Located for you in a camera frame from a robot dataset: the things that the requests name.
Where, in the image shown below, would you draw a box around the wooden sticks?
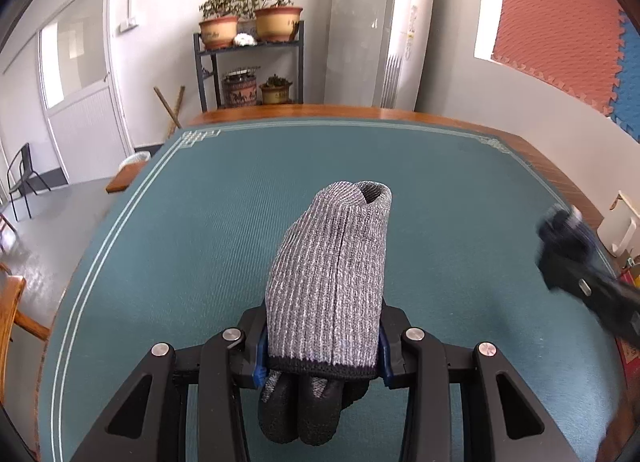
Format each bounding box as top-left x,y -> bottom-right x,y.
153,85 -> 186,138

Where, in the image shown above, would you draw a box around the small grey knit glove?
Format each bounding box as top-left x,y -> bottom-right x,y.
258,182 -> 393,446

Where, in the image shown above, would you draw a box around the white door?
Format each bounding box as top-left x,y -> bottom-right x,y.
37,0 -> 134,184

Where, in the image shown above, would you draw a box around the small bonsai pot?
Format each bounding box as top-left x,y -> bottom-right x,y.
259,74 -> 292,104

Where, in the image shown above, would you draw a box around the black metal plant shelf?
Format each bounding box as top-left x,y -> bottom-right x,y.
192,20 -> 306,113

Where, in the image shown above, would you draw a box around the right terracotta plant pot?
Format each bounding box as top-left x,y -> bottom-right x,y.
255,6 -> 303,43

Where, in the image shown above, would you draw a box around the white stone ornament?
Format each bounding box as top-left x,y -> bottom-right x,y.
233,33 -> 257,47

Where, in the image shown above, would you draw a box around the white standing air conditioner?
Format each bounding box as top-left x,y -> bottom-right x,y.
324,0 -> 434,111

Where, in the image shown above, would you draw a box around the green table mat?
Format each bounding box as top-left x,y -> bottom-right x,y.
38,118 -> 624,461

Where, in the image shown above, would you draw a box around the black metal chair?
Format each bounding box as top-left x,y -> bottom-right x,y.
6,144 -> 51,219

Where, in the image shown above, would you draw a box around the red tin storage box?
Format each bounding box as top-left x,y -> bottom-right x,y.
596,338 -> 639,462

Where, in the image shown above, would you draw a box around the dark decorated pot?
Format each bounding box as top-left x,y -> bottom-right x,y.
222,66 -> 258,108

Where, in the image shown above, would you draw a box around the wooden chair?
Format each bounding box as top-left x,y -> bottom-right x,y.
0,213 -> 51,408

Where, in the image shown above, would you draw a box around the left terracotta plant pot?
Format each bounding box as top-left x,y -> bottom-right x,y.
200,16 -> 239,50

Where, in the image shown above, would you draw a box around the terracotta plant pot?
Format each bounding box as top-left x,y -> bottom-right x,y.
255,6 -> 303,43
200,16 -> 239,50

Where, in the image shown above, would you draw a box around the black fuzzy pompom keychain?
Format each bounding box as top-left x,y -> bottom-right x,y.
537,205 -> 590,255

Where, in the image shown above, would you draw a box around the white plastic jar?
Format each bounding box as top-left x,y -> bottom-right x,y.
597,191 -> 640,257

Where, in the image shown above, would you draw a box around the blue foam wall mat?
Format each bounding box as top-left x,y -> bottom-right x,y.
611,12 -> 640,141

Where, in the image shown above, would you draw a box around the red foam wall mat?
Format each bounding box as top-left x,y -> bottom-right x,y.
491,0 -> 623,116

